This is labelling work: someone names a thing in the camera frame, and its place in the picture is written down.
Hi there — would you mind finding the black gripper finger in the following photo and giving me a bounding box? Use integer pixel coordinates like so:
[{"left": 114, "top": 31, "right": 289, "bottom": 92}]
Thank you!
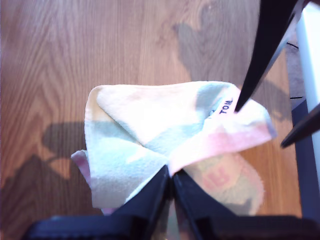
[
  {"left": 109, "top": 164, "right": 171, "bottom": 240},
  {"left": 280, "top": 103, "right": 320, "bottom": 149},
  {"left": 234, "top": 0, "right": 307, "bottom": 112},
  {"left": 171, "top": 171, "right": 235, "bottom": 240}
]

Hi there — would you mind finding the white rectangular object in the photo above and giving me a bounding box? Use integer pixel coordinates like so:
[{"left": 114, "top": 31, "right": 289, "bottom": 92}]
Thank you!
[{"left": 295, "top": 1, "right": 320, "bottom": 115}]

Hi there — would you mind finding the pastel checked tea towel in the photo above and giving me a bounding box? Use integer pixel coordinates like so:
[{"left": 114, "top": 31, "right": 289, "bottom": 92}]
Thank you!
[{"left": 70, "top": 80, "right": 278, "bottom": 240}]

